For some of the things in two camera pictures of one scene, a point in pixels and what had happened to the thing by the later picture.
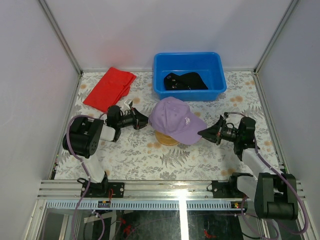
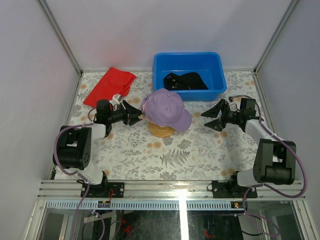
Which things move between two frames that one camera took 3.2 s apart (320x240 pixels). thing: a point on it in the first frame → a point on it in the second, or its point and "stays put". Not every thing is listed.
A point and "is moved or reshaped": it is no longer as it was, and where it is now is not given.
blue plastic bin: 191,76 stays put
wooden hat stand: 165,140 → 161,131
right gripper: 215,133 → 213,112
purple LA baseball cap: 173,117 is moved or reshaped
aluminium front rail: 139,195 stays put
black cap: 189,81 stays put
